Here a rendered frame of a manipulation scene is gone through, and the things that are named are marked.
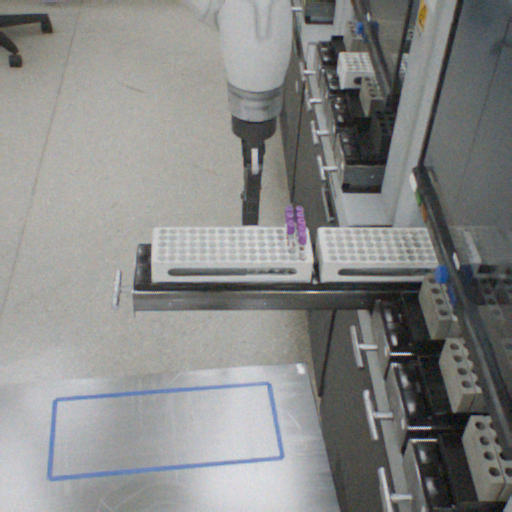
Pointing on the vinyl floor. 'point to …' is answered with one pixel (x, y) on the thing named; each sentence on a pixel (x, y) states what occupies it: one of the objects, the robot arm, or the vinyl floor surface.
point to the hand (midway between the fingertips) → (250, 208)
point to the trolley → (166, 443)
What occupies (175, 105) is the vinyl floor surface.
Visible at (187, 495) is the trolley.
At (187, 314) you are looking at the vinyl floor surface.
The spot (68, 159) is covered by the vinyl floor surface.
